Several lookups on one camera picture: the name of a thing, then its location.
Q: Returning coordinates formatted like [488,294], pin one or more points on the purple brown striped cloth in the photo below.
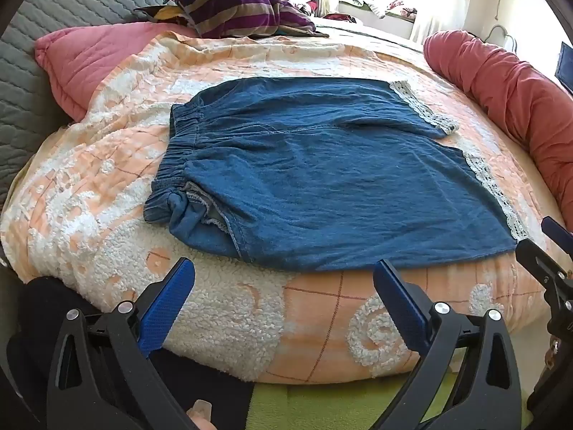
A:
[224,6]

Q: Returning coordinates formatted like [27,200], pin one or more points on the blue denim pants lace trim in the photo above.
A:
[335,179]

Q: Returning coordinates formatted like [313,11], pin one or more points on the beige striped bed sheet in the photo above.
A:
[371,31]

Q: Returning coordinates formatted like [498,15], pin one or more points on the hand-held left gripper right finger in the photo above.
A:
[400,295]

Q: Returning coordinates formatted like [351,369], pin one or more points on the grey quilted headboard cushion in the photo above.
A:
[67,0]

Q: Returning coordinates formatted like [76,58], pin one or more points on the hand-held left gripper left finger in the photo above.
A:
[168,300]

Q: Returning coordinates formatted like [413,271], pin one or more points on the green sheet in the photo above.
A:
[313,407]

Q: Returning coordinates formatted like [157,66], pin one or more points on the white cloth on windowsill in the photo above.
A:
[371,4]

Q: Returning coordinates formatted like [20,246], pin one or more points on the orange white fleece blanket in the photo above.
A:
[112,215]

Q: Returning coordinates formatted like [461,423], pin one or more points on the red bolster cushion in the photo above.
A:
[515,85]

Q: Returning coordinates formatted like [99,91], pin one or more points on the pink quilted pillow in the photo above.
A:
[85,62]

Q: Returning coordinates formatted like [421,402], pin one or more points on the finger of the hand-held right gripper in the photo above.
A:
[537,262]
[556,231]

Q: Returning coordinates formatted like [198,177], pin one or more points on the white curtain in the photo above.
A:
[441,4]

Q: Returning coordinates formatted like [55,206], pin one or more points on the yellow black cloth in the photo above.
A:
[161,13]

